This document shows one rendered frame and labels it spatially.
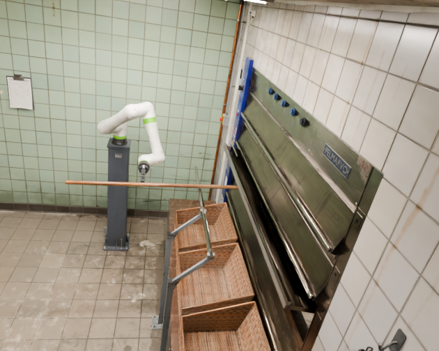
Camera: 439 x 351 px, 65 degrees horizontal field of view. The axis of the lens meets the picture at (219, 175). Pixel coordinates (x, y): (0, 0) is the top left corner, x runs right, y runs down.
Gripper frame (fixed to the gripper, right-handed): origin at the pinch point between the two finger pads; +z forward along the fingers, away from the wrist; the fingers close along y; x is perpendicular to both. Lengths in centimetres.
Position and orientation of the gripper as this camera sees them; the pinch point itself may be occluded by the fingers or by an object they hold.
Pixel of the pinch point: (142, 180)
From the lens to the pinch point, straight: 277.1
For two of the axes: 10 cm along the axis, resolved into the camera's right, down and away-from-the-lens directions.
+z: 1.5, 4.6, -8.7
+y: -1.5, 8.8, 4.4
